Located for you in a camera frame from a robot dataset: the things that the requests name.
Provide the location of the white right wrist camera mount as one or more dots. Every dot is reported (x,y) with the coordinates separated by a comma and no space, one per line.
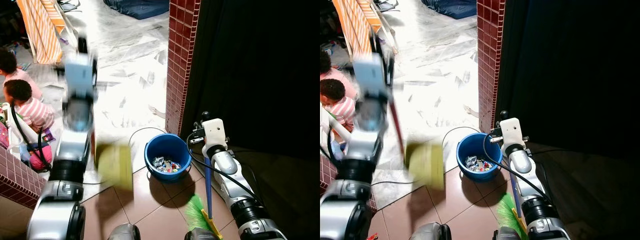
(512,130)
(215,131)

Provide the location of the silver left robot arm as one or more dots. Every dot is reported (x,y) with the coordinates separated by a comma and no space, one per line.
(70,150)
(357,150)

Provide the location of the dark blue mattress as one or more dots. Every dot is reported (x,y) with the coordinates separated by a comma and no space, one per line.
(452,7)
(137,7)

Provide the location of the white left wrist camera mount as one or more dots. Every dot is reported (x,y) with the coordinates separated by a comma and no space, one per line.
(80,75)
(371,75)

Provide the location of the child in striped shirt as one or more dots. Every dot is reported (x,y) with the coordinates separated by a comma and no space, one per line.
(342,107)
(35,112)

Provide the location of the grey right robot leg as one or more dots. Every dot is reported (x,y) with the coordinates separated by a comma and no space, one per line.
(200,234)
(505,234)

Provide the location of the grey robot leg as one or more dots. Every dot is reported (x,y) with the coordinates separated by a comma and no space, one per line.
(505,234)
(433,233)
(124,233)
(200,234)

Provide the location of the pink bag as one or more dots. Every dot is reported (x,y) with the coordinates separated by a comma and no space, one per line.
(39,160)

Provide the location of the low red tiled wall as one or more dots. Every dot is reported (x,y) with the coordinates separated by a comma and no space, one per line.
(327,175)
(17,175)

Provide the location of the orange striped ironing board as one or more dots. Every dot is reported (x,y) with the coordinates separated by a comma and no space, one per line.
(357,25)
(42,30)

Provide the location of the grey left robot leg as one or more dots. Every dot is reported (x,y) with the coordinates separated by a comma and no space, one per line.
(433,233)
(124,233)

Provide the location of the child in pink shirt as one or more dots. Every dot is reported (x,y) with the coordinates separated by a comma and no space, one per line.
(15,75)
(332,75)

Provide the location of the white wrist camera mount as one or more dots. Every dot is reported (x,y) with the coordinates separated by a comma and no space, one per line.
(215,131)
(512,130)
(371,75)
(80,75)

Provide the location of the trash wrappers pile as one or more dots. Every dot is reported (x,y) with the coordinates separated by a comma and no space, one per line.
(479,164)
(166,165)

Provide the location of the red tiled pillar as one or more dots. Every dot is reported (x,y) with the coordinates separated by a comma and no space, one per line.
(490,65)
(180,65)

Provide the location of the blue plastic bucket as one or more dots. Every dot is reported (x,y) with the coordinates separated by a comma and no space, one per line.
(480,144)
(170,145)

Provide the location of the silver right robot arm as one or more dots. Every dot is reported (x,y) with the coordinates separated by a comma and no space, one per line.
(235,180)
(530,185)

